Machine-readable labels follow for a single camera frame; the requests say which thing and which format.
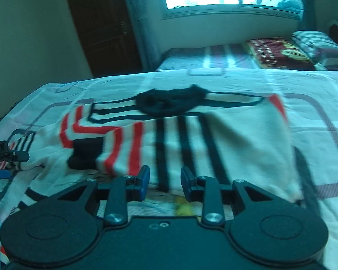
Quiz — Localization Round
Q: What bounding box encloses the grey curtain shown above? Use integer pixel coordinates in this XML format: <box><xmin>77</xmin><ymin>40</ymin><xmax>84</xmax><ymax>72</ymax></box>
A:
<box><xmin>115</xmin><ymin>0</ymin><xmax>165</xmax><ymax>71</ymax></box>

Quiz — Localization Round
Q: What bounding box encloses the striped pillow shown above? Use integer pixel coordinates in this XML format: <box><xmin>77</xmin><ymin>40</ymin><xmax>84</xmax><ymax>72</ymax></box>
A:
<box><xmin>291</xmin><ymin>30</ymin><xmax>338</xmax><ymax>71</ymax></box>

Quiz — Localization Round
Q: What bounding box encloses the dark wooden door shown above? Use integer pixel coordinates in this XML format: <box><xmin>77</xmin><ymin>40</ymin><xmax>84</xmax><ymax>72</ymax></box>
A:
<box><xmin>62</xmin><ymin>0</ymin><xmax>143</xmax><ymax>78</ymax></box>

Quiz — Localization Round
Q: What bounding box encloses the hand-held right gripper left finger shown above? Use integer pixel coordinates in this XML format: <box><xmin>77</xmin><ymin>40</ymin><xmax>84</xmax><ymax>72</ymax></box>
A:
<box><xmin>55</xmin><ymin>165</ymin><xmax>150</xmax><ymax>227</ymax></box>

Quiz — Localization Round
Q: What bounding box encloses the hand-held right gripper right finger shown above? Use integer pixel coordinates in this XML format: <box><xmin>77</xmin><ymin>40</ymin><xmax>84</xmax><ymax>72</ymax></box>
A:
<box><xmin>180</xmin><ymin>166</ymin><xmax>281</xmax><ymax>227</ymax></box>

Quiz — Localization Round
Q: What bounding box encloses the striped knit sweater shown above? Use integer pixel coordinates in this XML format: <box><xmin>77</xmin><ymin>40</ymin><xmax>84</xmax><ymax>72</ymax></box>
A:
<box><xmin>0</xmin><ymin>84</ymin><xmax>305</xmax><ymax>212</ymax></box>

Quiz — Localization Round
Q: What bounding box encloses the red printed blanket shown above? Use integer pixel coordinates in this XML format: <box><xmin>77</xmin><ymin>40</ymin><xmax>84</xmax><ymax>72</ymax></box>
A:
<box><xmin>246</xmin><ymin>37</ymin><xmax>325</xmax><ymax>71</ymax></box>

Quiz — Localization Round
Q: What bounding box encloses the blue cushion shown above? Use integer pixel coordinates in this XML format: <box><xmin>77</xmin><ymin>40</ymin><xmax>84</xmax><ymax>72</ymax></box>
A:
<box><xmin>260</xmin><ymin>0</ymin><xmax>304</xmax><ymax>9</ymax></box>

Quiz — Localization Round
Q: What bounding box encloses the bed with striped sheet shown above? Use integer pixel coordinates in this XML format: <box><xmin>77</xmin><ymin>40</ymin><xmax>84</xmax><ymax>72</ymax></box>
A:
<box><xmin>156</xmin><ymin>43</ymin><xmax>338</xmax><ymax>72</ymax></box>

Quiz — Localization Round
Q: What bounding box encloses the blue curtain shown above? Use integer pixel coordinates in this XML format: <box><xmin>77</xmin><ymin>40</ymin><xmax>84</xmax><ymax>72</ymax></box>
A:
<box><xmin>295</xmin><ymin>0</ymin><xmax>318</xmax><ymax>32</ymax></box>

